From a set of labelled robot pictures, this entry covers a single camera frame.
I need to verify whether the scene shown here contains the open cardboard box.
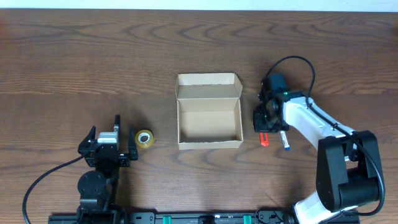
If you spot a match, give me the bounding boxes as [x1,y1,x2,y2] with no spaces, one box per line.
[175,73,244,150]

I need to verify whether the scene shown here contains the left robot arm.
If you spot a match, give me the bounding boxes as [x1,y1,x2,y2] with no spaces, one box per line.
[77,124,137,224]

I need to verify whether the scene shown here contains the yellow clear tape roll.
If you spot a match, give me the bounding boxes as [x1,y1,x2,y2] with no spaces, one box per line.
[135,129,155,148]

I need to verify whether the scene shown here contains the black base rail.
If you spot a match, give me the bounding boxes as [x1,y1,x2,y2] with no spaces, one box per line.
[48,210,361,224]

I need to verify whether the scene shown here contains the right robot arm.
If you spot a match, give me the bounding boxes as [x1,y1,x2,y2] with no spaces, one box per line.
[253,90,386,223]

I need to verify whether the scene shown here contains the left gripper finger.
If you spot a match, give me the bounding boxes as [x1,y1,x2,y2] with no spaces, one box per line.
[81,126,96,146]
[128,128,138,161]

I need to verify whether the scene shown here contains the blue marker pen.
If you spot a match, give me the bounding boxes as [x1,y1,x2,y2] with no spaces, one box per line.
[280,131,290,151]

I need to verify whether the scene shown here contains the red utility knife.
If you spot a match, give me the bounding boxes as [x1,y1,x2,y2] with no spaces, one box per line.
[259,133,269,147]

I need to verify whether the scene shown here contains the black marker pen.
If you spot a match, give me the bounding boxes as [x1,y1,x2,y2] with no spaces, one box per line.
[114,114,120,133]

